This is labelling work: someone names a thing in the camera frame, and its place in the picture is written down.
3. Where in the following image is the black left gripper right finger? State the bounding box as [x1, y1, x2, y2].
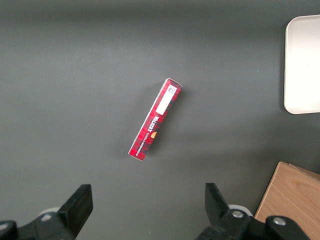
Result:
[195, 182, 312, 240]

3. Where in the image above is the red tartan shortbread box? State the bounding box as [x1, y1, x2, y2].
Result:
[128, 77, 183, 163]

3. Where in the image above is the cream plastic tray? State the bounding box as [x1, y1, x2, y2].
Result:
[283, 14, 320, 115]

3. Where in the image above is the wooden board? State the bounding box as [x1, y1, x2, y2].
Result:
[254, 161, 320, 240]

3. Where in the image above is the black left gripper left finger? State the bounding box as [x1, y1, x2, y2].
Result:
[0, 184, 94, 240]

